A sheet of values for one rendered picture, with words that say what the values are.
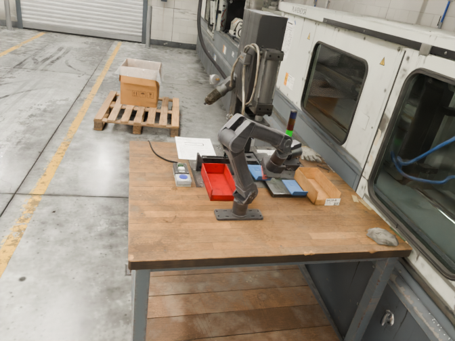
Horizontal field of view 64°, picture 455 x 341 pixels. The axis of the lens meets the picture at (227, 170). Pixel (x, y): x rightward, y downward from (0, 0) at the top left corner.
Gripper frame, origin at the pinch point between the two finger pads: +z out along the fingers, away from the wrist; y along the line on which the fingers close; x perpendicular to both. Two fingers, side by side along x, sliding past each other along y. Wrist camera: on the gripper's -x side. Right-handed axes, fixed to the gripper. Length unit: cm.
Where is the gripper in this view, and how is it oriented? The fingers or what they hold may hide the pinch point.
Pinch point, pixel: (264, 177)
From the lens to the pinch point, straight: 163.4
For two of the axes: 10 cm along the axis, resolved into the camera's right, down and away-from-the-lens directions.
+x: -9.5, -0.3, -3.1
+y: -1.4, -8.5, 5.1
